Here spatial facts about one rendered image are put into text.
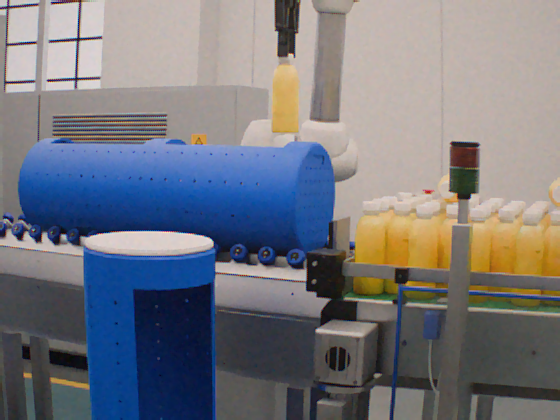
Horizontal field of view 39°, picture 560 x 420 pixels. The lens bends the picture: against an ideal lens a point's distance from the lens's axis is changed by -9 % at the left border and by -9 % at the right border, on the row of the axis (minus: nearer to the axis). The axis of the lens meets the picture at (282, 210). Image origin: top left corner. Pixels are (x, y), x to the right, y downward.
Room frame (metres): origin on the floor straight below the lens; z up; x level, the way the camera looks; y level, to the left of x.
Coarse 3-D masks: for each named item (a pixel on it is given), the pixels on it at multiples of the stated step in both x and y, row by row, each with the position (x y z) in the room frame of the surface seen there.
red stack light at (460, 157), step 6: (450, 150) 1.59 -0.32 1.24; (456, 150) 1.57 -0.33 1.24; (462, 150) 1.57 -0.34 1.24; (468, 150) 1.57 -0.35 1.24; (474, 150) 1.57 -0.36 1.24; (450, 156) 1.59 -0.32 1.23; (456, 156) 1.57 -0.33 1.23; (462, 156) 1.57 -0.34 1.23; (468, 156) 1.57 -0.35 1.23; (474, 156) 1.57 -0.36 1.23; (480, 156) 1.58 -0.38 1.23; (450, 162) 1.59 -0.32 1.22; (456, 162) 1.57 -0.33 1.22; (462, 162) 1.57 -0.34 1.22; (468, 162) 1.57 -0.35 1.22; (474, 162) 1.57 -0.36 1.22
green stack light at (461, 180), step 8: (448, 168) 1.60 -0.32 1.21; (456, 168) 1.57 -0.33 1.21; (464, 168) 1.57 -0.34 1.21; (472, 168) 1.57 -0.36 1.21; (456, 176) 1.57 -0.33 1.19; (464, 176) 1.57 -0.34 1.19; (472, 176) 1.57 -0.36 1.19; (456, 184) 1.57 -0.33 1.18; (464, 184) 1.57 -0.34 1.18; (472, 184) 1.57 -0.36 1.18; (456, 192) 1.57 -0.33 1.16; (464, 192) 1.57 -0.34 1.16; (472, 192) 1.57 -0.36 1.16
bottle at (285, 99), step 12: (276, 72) 2.18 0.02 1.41; (288, 72) 2.17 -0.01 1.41; (276, 84) 2.17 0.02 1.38; (288, 84) 2.17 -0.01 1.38; (276, 96) 2.17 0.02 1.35; (288, 96) 2.17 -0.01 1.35; (276, 108) 2.17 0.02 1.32; (288, 108) 2.17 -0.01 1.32; (276, 120) 2.17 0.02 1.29; (288, 120) 2.17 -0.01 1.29; (276, 132) 2.18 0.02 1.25; (288, 132) 2.17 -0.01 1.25
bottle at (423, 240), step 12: (420, 216) 1.85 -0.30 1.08; (432, 216) 1.85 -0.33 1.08; (420, 228) 1.83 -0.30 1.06; (432, 228) 1.83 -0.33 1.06; (408, 240) 1.86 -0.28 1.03; (420, 240) 1.83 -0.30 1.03; (432, 240) 1.83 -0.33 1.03; (408, 252) 1.86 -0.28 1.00; (420, 252) 1.83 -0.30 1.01; (432, 252) 1.83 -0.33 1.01; (408, 264) 1.85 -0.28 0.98; (420, 264) 1.83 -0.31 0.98; (432, 264) 1.83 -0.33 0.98
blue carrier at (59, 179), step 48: (48, 144) 2.36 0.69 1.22; (96, 144) 2.29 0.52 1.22; (144, 144) 2.23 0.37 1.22; (288, 144) 2.09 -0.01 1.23; (48, 192) 2.26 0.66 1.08; (96, 192) 2.20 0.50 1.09; (144, 192) 2.13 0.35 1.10; (192, 192) 2.08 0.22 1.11; (240, 192) 2.03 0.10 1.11; (288, 192) 1.98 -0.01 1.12; (240, 240) 2.07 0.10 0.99; (288, 240) 2.01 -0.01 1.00
